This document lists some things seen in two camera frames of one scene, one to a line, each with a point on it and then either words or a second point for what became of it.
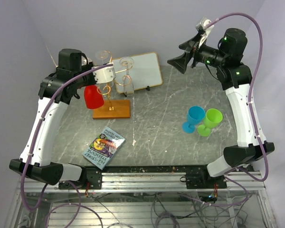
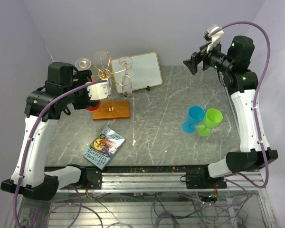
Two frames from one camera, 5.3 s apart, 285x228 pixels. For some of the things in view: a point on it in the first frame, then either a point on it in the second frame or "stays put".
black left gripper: x=93 y=80 -> x=83 y=102
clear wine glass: x=128 y=85 stays put
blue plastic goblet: x=195 y=113 stays put
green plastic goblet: x=213 y=117 stays put
